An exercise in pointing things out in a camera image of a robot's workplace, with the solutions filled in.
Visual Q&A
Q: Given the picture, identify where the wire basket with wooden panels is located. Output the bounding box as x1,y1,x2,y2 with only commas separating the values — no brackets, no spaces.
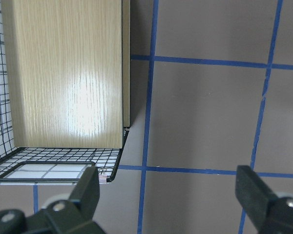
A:
0,0,130,185

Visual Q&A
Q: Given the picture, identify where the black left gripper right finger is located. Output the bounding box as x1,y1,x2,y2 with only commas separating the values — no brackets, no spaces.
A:
235,165,279,228

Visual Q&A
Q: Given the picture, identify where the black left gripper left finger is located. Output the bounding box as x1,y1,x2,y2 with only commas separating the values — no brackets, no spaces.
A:
68,166,100,219

